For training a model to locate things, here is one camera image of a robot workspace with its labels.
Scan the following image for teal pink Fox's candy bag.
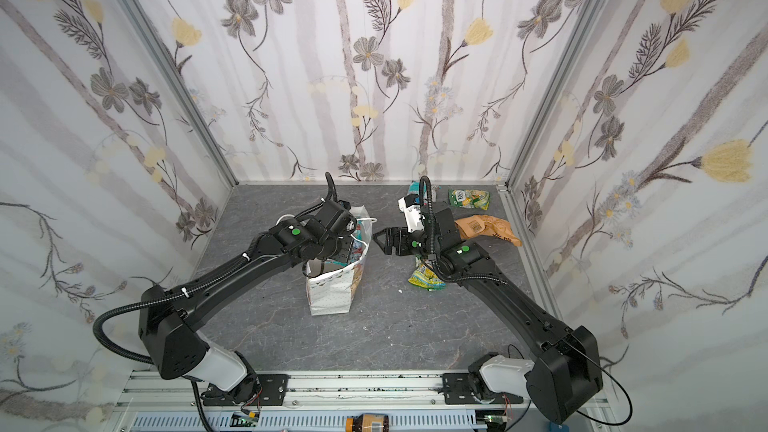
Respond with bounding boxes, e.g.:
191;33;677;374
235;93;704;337
350;217;377;262

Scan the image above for white patterned paper bag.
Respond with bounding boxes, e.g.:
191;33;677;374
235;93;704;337
303;206;373;316

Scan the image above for orange snack bag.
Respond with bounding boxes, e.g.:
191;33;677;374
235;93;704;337
455;215;522;247

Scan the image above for green Fox's candy bag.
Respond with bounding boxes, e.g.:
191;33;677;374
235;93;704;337
448;189;491;210

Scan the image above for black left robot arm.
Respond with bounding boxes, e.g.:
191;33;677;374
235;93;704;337
92;177;357;405

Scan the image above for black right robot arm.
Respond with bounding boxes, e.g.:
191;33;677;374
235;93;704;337
373;176;612;424

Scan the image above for orange black device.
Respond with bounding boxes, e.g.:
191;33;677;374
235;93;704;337
345;413;390;432

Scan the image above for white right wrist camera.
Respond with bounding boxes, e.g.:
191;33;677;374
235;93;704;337
398;193;424;233

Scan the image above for blue object at rail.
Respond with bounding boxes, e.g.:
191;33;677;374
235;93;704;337
547;423;570;432

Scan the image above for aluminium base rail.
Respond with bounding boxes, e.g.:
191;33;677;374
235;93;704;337
113;369;607;432

